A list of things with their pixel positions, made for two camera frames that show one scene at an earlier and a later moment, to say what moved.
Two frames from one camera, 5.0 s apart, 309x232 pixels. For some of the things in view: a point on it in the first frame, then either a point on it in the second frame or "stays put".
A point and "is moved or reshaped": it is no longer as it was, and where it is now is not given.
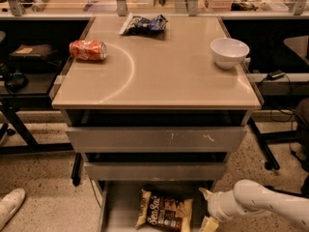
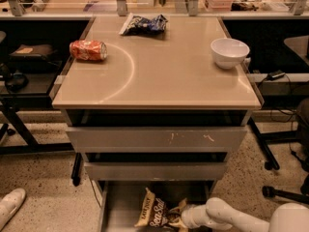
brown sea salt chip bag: x=164 y=214 is moved or reshaped
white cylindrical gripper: x=214 y=205 → x=192 y=217
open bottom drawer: x=120 y=201 stays put
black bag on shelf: x=34 y=58 stays put
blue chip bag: x=138 y=25 stays put
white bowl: x=228 y=52 stays put
